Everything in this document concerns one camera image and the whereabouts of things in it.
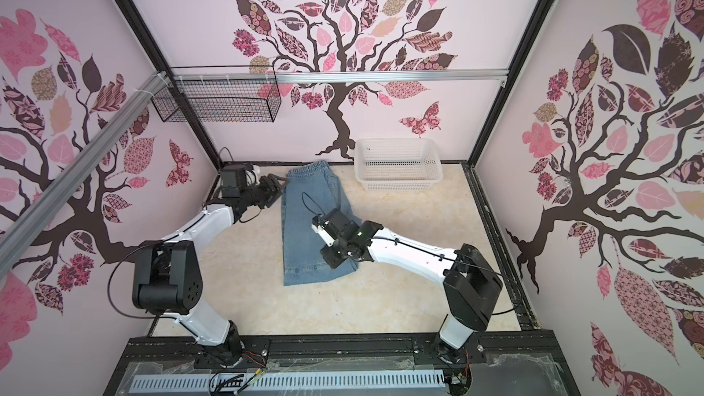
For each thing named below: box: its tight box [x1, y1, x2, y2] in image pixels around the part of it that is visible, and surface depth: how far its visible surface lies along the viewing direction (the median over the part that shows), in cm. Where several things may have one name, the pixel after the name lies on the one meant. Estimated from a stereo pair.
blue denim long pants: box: [282, 161, 361, 286], surface depth 96 cm
